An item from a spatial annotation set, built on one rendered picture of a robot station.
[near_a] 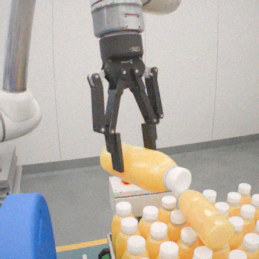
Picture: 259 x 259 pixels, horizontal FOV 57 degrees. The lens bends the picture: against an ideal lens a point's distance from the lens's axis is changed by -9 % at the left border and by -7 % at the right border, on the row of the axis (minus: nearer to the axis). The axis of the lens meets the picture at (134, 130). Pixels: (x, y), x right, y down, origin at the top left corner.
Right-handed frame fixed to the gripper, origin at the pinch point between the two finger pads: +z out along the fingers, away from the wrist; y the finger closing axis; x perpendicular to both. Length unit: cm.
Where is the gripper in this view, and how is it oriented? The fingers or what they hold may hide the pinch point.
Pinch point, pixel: (133, 149)
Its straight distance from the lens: 47.5
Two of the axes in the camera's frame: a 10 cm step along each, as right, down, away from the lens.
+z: 1.2, 9.7, 2.0
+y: 8.1, -2.1, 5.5
